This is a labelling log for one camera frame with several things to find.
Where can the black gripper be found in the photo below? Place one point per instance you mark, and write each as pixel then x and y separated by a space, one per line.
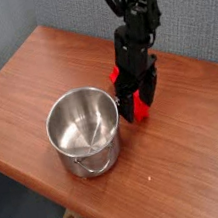
pixel 136 70

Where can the red plastic block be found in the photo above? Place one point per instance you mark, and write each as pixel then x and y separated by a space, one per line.
pixel 119 80

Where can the stainless steel pot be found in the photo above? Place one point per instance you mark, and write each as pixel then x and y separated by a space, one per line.
pixel 83 127

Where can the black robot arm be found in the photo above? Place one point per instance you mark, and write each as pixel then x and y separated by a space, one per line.
pixel 141 17

